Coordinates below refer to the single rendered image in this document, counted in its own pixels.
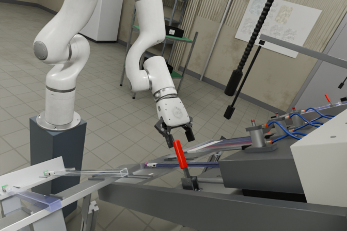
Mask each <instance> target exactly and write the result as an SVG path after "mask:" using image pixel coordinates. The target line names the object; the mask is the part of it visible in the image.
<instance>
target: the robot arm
mask: <svg viewBox="0 0 347 231"><path fill-rule="evenodd" d="M97 2H98V0H65V1H64V4H63V6H62V8H61V9H60V11H59V13H58V14H56V15H55V16H54V17H53V18H52V19H51V20H50V21H49V22H48V23H47V24H46V25H45V26H44V27H43V29H42V30H41V31H40V32H39V33H38V35H37V36H36V38H35V40H34V43H33V51H34V54H35V56H36V57H37V59H38V60H39V61H41V62H43V63H45V64H49V65H55V66H54V67H53V68H52V69H51V70H50V71H49V72H48V73H47V75H46V81H45V111H43V112H41V113H40V114H39V115H38V116H37V118H36V122H37V125H38V126H39V127H41V128H42V129H45V130H48V131H67V130H71V129H74V128H76V127H77V126H78V125H79V124H80V121H81V117H80V115H79V114H78V113H76V112H75V111H74V101H75V89H76V79H77V76H78V75H79V73H80V72H81V70H82V69H83V67H84V66H85V64H86V62H87V60H88V58H89V55H90V46H89V43H88V41H87V39H86V38H85V37H83V36H82V35H79V34H77V33H78V32H79V31H81V30H82V29H83V28H84V27H85V26H86V24H87V23H88V22H89V20H90V18H91V16H92V14H93V12H94V10H95V8H96V5H97ZM135 7H136V13H137V18H138V24H139V36H138V38H137V40H136V41H135V42H134V44H133V45H132V46H131V48H130V50H129V52H128V54H127V57H126V60H125V70H126V74H127V80H128V84H129V88H130V90H131V91H132V92H134V93H139V92H144V91H151V92H152V94H153V97H154V100H155V102H156V108H157V114H158V117H159V120H158V122H157V123H156V124H155V125H154V127H155V128H156V129H157V130H158V131H159V133H160V134H162V135H163V137H165V139H166V142H167V145H168V147H169V149H170V148H172V147H174V145H173V142H174V138H173V136H172V134H170V131H171V129H173V128H177V127H182V128H183V129H185V130H186V131H185V134H186V137H187V140H188V142H191V141H194V140H195V137H194V134H193V132H192V128H193V127H192V125H193V118H192V117H190V116H188V114H187V112H186V110H185V107H184V105H183V104H182V102H181V100H180V99H179V98H178V97H177V95H178V94H177V92H176V89H175V86H174V84H173V81H172V79H171V75H170V73H169V70H168V67H167V65H166V62H165V59H164V58H163V57H161V56H154V57H151V58H149V59H147V60H146V61H145V62H144V64H143V67H144V70H139V60H140V58H141V56H142V54H143V53H144V51H146V50H147V49H148V48H150V47H152V46H154V45H156V44H159V43H161V42H163V41H164V39H165V36H166V31H165V22H164V13H163V3H162V0H135Z"/></svg>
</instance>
